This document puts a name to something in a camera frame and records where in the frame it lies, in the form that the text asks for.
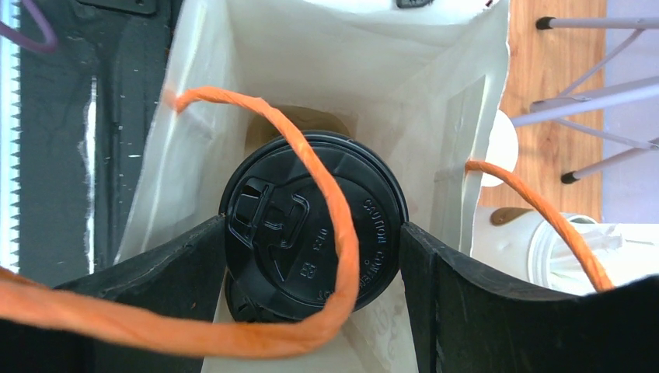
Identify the black plastic cup lid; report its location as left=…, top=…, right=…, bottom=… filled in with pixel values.
left=224, top=272, right=307, bottom=323

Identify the single pulp cup carrier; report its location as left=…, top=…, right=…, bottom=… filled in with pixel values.
left=245, top=106, right=353, bottom=155

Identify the stack of paper cups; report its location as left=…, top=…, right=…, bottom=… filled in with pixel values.
left=485, top=110, right=519, bottom=172

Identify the kraft paper takeout bag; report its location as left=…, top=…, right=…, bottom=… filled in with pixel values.
left=91, top=1, right=509, bottom=372

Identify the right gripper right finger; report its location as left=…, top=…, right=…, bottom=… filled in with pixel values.
left=399, top=223, right=658, bottom=372

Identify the white straw holder cup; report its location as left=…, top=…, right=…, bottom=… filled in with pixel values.
left=469, top=207, right=595, bottom=295

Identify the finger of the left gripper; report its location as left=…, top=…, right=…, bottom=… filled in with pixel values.
left=396, top=0, right=434, bottom=9

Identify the grey camera tripod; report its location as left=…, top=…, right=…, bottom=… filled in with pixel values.
left=512, top=16, right=658, bottom=184

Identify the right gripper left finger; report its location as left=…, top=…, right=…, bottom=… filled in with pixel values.
left=1, top=216, right=225, bottom=373

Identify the bundle of wrapped straws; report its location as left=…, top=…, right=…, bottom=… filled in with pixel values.
left=528, top=222, right=658, bottom=295

